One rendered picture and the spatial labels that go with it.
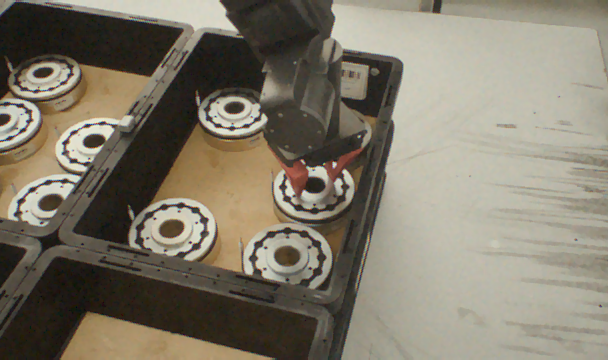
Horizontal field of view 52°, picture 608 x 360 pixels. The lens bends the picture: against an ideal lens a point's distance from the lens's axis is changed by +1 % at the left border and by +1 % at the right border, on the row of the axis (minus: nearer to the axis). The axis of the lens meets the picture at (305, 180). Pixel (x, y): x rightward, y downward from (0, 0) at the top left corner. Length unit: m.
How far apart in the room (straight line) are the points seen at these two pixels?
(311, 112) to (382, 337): 0.38
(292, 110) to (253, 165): 0.29
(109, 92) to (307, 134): 0.49
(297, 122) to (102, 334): 0.32
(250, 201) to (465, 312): 0.32
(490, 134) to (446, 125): 0.08
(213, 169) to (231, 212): 0.08
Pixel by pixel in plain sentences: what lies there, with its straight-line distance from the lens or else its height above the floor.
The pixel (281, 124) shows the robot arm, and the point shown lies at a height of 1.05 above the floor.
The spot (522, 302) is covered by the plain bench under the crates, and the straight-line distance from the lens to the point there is 0.91.
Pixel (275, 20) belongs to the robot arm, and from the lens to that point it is 0.59.
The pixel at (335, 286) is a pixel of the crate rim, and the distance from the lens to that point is 0.60.
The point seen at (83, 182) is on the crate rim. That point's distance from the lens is 0.73.
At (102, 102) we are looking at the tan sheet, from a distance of 0.98.
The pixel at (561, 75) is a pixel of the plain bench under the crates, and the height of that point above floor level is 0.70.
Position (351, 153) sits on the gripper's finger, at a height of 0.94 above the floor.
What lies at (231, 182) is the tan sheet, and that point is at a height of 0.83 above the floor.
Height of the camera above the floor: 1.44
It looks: 48 degrees down
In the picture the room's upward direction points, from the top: straight up
